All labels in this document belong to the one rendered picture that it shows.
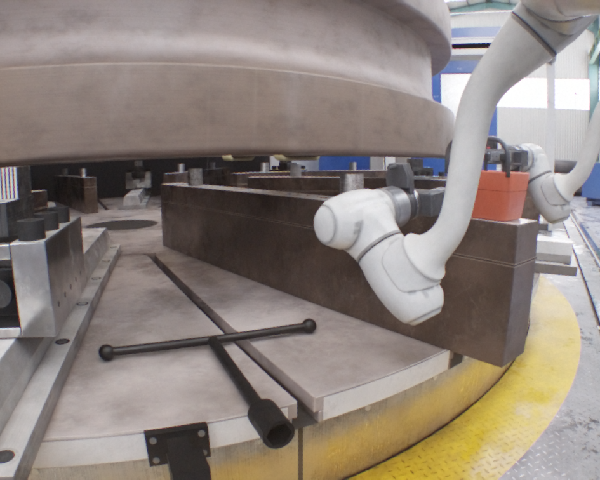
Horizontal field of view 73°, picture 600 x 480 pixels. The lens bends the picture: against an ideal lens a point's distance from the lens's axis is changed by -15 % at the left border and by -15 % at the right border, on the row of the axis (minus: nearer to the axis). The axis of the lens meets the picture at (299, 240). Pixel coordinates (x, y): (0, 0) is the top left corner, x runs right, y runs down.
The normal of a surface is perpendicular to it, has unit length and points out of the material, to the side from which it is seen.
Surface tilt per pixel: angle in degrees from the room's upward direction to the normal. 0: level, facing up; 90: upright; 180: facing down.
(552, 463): 0
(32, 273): 90
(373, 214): 55
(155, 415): 0
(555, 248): 71
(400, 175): 97
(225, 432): 90
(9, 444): 0
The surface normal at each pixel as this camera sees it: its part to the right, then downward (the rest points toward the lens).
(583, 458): 0.00, -0.98
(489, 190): -0.77, 0.25
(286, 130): 0.56, 0.15
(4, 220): 0.28, 0.17
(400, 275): -0.57, 0.04
